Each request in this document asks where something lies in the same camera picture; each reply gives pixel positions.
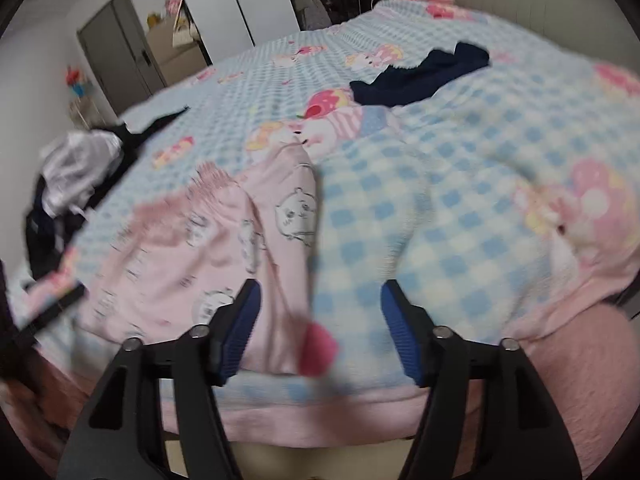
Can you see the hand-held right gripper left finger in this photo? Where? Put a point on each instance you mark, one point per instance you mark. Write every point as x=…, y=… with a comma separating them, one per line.
x=245, y=325

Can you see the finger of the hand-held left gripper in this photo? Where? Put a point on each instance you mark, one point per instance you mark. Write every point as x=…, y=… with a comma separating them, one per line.
x=55, y=310

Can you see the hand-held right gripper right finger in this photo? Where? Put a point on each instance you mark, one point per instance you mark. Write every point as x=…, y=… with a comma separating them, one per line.
x=400, y=330

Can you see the pink printed pajama pants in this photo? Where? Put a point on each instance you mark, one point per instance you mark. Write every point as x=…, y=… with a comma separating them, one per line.
x=165, y=270

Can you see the black and white clothes pile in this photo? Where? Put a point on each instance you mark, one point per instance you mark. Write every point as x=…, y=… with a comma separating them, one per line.
x=45, y=245

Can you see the blue checked cartoon blanket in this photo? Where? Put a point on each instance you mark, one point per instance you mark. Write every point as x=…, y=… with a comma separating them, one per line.
x=450, y=210

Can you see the white satin garment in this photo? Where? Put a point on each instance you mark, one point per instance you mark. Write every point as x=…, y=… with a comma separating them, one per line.
x=75, y=170

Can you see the pink fluffy bedspread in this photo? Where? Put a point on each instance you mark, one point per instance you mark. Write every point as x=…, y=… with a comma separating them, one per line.
x=575, y=370

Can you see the small light shelf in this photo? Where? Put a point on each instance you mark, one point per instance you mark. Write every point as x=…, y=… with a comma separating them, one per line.
x=85, y=112

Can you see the colourful toy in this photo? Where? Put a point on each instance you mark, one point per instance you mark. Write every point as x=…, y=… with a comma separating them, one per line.
x=76, y=80

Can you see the navy garment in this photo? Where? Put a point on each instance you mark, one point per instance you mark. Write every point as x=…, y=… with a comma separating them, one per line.
x=415, y=80

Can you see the grey door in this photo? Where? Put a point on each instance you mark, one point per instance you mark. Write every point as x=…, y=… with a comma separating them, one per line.
x=115, y=45

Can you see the cardboard box by door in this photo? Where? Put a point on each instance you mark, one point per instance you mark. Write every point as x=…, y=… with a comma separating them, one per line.
x=175, y=55

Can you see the white wardrobe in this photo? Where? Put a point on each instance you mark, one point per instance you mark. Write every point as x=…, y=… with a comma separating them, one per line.
x=235, y=0

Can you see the beige headboard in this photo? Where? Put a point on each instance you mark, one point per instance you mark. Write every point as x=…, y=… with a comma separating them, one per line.
x=525, y=0

